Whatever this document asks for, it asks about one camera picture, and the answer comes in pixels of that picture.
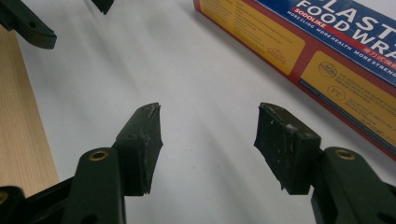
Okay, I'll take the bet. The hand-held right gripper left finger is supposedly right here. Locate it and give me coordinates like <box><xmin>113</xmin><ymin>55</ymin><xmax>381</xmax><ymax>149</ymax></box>
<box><xmin>62</xmin><ymin>102</ymin><xmax>164</xmax><ymax>224</ymax></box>

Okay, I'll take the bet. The red and blue plastic wrap box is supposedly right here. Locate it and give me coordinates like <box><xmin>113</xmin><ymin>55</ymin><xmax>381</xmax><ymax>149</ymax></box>
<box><xmin>192</xmin><ymin>0</ymin><xmax>396</xmax><ymax>161</ymax></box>

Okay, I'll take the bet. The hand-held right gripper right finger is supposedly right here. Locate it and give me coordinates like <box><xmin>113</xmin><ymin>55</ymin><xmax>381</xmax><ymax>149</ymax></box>
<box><xmin>253</xmin><ymin>102</ymin><xmax>396</xmax><ymax>224</ymax></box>

